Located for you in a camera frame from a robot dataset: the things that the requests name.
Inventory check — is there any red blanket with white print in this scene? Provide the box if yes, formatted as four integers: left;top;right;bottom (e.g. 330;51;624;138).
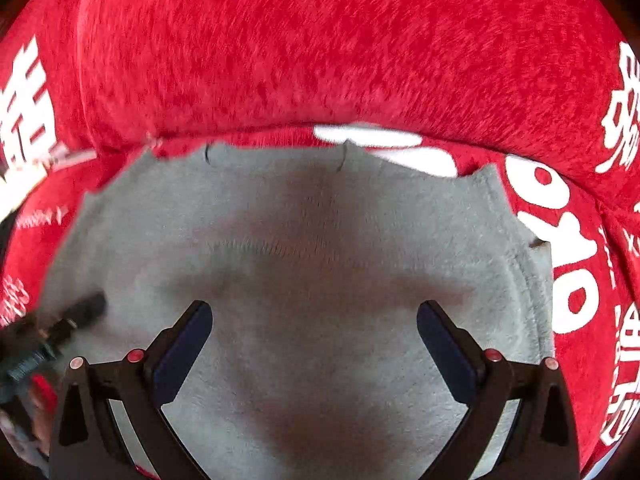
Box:
1;0;639;470

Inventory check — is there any grey small garment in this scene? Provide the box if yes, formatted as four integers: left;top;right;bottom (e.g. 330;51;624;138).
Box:
38;144;553;479

